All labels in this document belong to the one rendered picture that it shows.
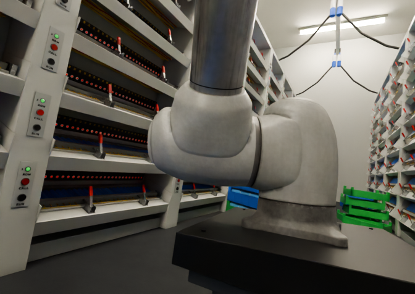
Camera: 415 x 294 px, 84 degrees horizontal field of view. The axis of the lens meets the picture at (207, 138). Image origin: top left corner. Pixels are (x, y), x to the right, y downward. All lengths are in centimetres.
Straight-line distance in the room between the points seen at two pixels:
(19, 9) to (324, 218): 86
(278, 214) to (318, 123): 19
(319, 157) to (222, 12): 30
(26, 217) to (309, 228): 72
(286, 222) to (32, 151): 67
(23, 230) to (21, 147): 23
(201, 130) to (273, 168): 16
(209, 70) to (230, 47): 5
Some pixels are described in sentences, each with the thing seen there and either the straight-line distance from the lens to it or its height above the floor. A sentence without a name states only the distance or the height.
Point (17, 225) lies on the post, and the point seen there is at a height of 13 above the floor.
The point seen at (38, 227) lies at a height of 11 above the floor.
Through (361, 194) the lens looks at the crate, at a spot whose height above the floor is 27.
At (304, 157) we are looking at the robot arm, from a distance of 47.
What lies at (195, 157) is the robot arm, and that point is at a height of 37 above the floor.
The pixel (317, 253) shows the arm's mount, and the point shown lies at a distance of 40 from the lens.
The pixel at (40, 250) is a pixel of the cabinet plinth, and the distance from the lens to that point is 94.
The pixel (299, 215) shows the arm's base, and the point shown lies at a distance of 47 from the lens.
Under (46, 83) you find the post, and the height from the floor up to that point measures 52.
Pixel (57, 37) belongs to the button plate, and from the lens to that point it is 85.
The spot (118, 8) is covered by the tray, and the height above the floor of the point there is 88.
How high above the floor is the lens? 37
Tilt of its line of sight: 6 degrees up
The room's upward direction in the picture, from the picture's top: 8 degrees clockwise
